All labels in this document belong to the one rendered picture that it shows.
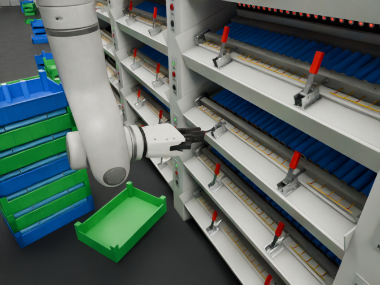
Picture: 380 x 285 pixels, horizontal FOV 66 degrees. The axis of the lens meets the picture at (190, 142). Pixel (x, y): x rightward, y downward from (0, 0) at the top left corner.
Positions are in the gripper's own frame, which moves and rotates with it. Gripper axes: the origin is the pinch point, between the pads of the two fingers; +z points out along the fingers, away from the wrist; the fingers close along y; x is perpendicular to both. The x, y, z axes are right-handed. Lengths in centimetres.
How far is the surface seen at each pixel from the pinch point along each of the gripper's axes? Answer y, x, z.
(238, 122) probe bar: 3.9, 4.1, 10.6
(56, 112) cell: -41, -8, -30
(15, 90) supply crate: -58, -5, -41
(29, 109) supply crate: -38, -5, -38
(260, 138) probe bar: 12.9, 3.9, 10.5
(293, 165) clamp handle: 27.0, 5.4, 6.5
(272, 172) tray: 21.1, -0.1, 8.1
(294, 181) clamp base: 27.5, 1.8, 7.8
